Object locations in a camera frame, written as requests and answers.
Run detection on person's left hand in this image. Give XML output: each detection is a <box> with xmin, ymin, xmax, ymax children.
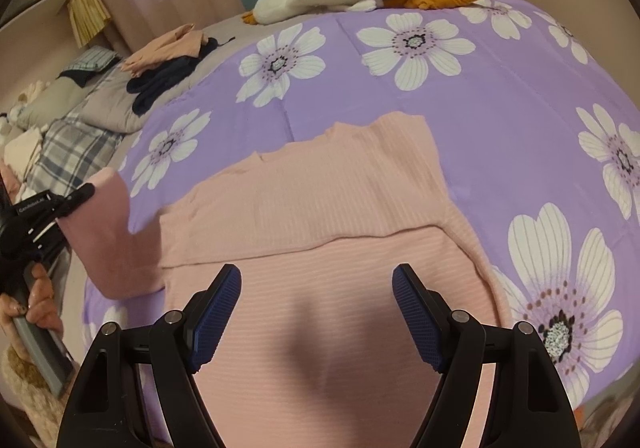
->
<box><xmin>0</xmin><ymin>273</ymin><xmax>63</xmax><ymax>354</ymax></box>

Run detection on pleated straw hanging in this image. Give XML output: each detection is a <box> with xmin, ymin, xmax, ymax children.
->
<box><xmin>66</xmin><ymin>0</ymin><xmax>112</xmax><ymax>48</ymax></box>

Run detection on beige pillow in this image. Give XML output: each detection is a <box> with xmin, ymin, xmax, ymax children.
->
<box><xmin>20</xmin><ymin>76</ymin><xmax>88</xmax><ymax>129</ymax></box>

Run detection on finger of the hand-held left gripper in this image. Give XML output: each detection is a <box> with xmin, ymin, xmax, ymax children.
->
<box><xmin>10</xmin><ymin>183</ymin><xmax>96</xmax><ymax>231</ymax></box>

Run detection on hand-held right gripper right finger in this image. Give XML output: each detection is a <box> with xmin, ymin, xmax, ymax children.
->
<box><xmin>392</xmin><ymin>263</ymin><xmax>576</xmax><ymax>448</ymax></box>

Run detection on pink ribbed sweater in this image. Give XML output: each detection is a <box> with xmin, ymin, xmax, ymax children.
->
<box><xmin>60</xmin><ymin>111</ymin><xmax>511</xmax><ymax>448</ymax></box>

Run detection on grey quilted pillow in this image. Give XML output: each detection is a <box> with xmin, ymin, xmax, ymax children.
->
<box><xmin>75</xmin><ymin>71</ymin><xmax>168</xmax><ymax>134</ymax></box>

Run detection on purple floral blanket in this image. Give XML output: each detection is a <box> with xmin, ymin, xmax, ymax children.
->
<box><xmin>82</xmin><ymin>0</ymin><xmax>640</xmax><ymax>429</ymax></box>

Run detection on peach and navy clothes pile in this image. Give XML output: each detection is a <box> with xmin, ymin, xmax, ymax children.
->
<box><xmin>126</xmin><ymin>36</ymin><xmax>236</xmax><ymax>116</ymax></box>

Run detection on folded peach clothes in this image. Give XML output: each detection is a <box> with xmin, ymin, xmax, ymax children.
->
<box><xmin>121</xmin><ymin>23</ymin><xmax>208</xmax><ymax>76</ymax></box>

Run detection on pile of plush toys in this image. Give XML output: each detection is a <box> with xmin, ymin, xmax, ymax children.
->
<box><xmin>0</xmin><ymin>81</ymin><xmax>51</xmax><ymax>134</ymax></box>

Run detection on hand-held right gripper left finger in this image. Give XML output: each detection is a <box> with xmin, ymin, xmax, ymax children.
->
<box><xmin>56</xmin><ymin>264</ymin><xmax>243</xmax><ymax>448</ymax></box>

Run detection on pink crumpled garment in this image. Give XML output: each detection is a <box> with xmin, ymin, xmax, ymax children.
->
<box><xmin>0</xmin><ymin>163</ymin><xmax>21</xmax><ymax>209</ymax></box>

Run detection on cream garment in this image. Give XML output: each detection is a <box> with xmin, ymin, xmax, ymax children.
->
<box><xmin>2</xmin><ymin>128</ymin><xmax>46</xmax><ymax>174</ymax></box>

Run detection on beige fuzzy cloth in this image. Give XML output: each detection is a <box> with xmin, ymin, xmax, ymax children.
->
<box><xmin>0</xmin><ymin>343</ymin><xmax>68</xmax><ymax>434</ymax></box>

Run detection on striped blue pillow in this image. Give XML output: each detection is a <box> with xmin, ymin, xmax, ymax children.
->
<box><xmin>57</xmin><ymin>47</ymin><xmax>123</xmax><ymax>79</ymax></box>

